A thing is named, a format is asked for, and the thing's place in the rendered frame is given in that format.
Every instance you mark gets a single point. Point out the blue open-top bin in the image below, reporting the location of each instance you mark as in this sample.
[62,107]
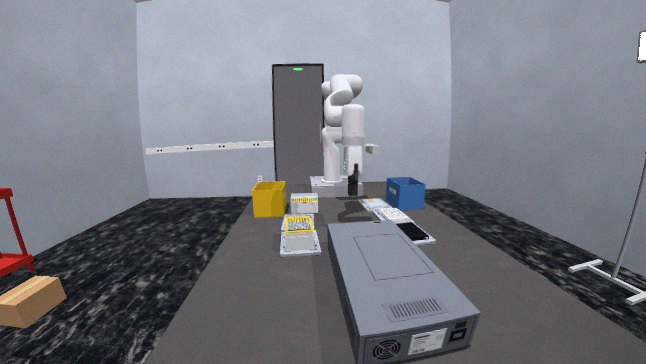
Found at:
[408,194]

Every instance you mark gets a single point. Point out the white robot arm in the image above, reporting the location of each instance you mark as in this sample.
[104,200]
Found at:
[346,127]

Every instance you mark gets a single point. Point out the yellow open-top box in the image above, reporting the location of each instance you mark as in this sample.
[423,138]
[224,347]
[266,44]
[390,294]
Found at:
[270,199]

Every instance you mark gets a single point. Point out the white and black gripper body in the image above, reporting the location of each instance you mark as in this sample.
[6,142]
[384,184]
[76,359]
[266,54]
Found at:
[352,155]

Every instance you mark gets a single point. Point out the black multiwell plate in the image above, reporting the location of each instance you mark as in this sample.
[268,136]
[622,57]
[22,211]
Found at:
[413,234]

